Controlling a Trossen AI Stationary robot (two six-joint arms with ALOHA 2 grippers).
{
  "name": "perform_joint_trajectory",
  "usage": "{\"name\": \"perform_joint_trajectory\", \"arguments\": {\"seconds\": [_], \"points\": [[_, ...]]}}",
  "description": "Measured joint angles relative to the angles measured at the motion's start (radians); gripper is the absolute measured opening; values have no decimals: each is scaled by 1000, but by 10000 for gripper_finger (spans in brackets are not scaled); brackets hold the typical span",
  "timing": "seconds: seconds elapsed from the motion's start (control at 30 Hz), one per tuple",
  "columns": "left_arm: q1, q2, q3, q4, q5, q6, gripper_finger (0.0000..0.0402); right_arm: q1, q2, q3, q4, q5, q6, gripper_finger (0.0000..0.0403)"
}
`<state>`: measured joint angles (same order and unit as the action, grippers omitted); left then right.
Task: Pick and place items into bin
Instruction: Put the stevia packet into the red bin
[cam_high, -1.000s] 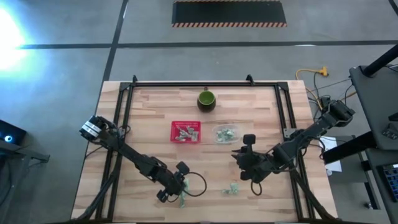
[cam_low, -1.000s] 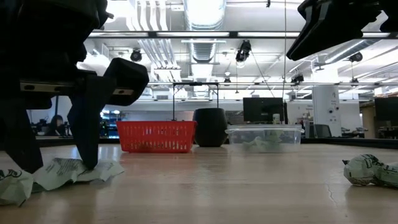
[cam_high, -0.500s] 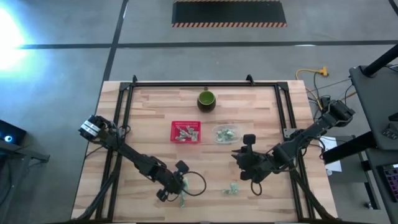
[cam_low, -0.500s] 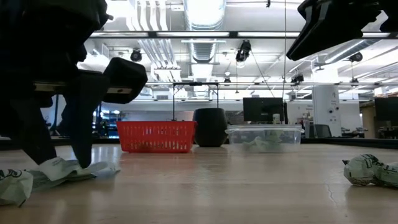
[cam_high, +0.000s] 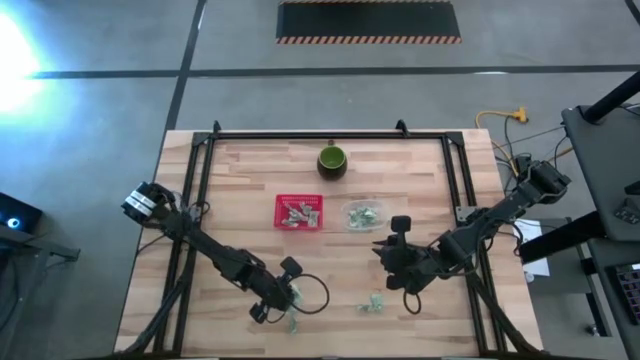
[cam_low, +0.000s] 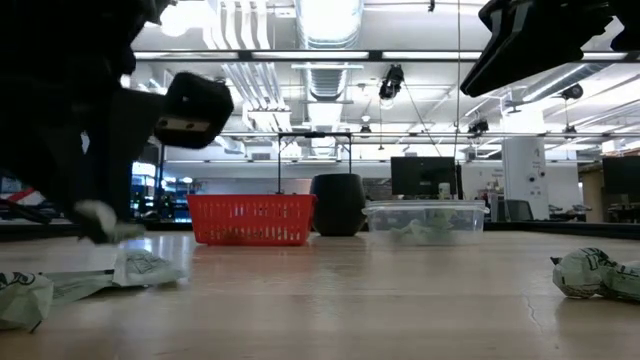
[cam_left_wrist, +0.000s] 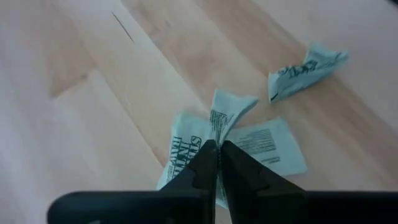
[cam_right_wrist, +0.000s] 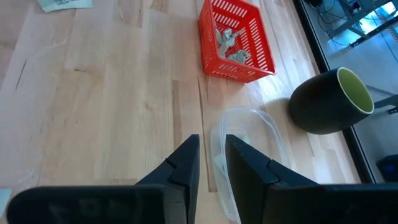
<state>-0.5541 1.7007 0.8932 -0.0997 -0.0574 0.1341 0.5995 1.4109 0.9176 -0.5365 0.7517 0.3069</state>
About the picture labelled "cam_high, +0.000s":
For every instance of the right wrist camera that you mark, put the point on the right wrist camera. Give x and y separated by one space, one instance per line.
401 224

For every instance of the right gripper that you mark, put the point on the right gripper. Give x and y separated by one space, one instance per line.
407 262

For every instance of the grey metal stand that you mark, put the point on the grey metal stand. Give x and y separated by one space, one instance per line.
55 248

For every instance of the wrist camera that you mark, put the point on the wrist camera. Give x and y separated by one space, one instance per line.
401 224
291 266

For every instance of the dark cup with green interior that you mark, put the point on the dark cup with green interior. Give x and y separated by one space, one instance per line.
332 162

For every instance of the red plastic mesh basket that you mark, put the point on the red plastic mesh basket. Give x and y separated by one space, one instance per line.
300 198

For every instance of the black power strip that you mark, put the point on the black power strip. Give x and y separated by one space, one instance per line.
521 160

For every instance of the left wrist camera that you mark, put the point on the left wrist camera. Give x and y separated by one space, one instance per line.
291 266

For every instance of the white paper sheet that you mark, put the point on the white paper sheet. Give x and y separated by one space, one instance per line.
530 235

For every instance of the black side desk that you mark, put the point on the black side desk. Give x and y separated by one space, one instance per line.
610 160

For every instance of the black metal table frame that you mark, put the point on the black metal table frame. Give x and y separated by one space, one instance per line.
325 135

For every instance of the black hazard-striped floor mat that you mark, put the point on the black hazard-striped floor mat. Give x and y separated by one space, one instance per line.
367 20

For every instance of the black desk strut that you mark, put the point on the black desk strut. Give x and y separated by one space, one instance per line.
560 242

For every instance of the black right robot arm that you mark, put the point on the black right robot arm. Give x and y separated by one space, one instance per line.
490 217

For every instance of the black box with blue light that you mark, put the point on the black box with blue light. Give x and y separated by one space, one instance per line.
20 212

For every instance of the small black controller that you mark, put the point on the small black controller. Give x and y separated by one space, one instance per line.
627 212

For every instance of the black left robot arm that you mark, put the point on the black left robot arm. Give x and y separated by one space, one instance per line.
215 252

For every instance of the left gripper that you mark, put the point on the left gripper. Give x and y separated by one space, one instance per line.
277 295

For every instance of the clear plastic container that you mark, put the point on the clear plastic container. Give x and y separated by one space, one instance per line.
382 205

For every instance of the keyboard with coloured keys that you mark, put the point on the keyboard with coloured keys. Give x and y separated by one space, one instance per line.
631 290

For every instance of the small round floor knob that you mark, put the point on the small round floor knob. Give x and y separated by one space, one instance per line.
592 330

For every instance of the black slanted pole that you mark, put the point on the black slanted pole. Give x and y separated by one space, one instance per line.
615 97

